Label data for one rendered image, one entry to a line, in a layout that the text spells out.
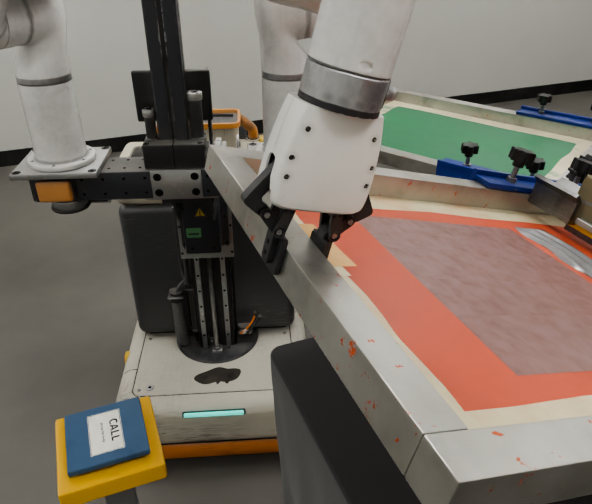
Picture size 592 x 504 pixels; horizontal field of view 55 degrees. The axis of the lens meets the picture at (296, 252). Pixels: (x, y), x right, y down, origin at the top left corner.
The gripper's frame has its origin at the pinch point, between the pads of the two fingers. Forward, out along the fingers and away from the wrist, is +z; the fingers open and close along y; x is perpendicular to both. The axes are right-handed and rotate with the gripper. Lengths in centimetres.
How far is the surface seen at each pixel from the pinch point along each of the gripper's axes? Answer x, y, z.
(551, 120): -86, -122, -6
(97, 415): -15.0, 14.2, 34.4
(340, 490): 5.7, -12.1, 29.7
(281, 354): -19.7, -13.5, 28.8
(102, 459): -7.3, 14.2, 34.4
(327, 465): 1.8, -12.1, 29.7
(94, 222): -268, -14, 128
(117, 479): -5.3, 12.5, 35.9
